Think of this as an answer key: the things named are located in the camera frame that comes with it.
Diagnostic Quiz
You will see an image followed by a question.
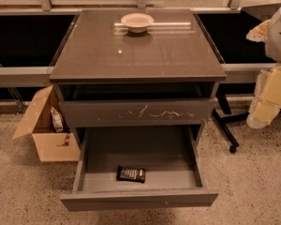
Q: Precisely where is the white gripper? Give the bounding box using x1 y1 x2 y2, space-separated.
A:
246 20 281 128

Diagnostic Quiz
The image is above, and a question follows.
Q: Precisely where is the black rxbar chocolate wrapper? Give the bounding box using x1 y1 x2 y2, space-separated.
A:
116 166 145 183

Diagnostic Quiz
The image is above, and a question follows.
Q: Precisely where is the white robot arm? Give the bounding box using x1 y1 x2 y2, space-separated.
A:
246 7 281 128

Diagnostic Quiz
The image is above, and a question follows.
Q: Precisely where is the grey drawer cabinet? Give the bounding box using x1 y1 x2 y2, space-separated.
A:
48 8 228 145

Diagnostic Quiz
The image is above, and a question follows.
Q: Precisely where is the open grey middle drawer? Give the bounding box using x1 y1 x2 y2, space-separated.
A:
61 126 218 211

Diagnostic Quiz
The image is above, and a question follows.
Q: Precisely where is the closed grey top drawer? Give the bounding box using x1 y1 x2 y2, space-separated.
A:
60 98 215 128

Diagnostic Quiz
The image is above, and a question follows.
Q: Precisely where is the black rolling table stand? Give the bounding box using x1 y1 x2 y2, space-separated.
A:
211 0 281 154

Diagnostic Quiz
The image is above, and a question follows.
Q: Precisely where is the white ceramic bowl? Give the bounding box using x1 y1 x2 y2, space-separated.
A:
121 13 155 34

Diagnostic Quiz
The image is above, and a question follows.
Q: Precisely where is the snack bag in box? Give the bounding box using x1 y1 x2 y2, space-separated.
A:
51 107 64 133

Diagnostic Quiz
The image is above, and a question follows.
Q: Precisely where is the open cardboard box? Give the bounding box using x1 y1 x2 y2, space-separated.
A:
13 86 81 162

